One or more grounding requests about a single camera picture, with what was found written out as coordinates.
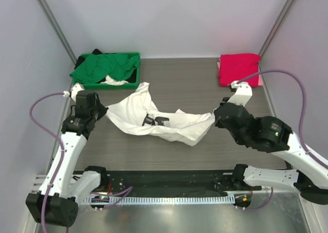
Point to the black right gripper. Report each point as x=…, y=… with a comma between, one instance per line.
x=218, y=123

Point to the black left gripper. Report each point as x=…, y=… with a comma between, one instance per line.
x=102, y=109

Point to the white t shirt with print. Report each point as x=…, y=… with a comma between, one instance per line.
x=138, y=115

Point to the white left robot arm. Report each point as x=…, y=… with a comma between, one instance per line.
x=57, y=200

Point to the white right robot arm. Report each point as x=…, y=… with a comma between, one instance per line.
x=268, y=134

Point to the green plastic bin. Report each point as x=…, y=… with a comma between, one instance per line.
x=133, y=82

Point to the white t shirt in bin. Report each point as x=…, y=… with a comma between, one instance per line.
x=110, y=81

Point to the green t shirt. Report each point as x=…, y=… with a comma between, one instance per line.
x=119, y=66

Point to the black t shirt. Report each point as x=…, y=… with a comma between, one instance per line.
x=82, y=57

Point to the pink folded t shirt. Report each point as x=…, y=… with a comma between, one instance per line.
x=260, y=80

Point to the red folded t shirt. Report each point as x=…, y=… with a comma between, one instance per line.
x=234, y=67

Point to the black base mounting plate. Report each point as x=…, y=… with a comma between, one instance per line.
x=174, y=183

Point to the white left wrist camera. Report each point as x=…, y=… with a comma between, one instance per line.
x=75, y=89

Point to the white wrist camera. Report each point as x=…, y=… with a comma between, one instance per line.
x=75, y=89
x=242, y=93

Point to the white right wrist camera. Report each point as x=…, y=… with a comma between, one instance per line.
x=242, y=93

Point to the white slotted cable duct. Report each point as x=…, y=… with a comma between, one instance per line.
x=229, y=199

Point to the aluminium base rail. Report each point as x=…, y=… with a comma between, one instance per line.
x=40, y=184

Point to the left aluminium corner post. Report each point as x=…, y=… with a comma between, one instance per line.
x=55, y=25

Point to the aluminium corner post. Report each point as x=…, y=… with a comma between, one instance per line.
x=288, y=5
x=55, y=25

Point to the right aluminium corner post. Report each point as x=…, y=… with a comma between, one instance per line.
x=288, y=5

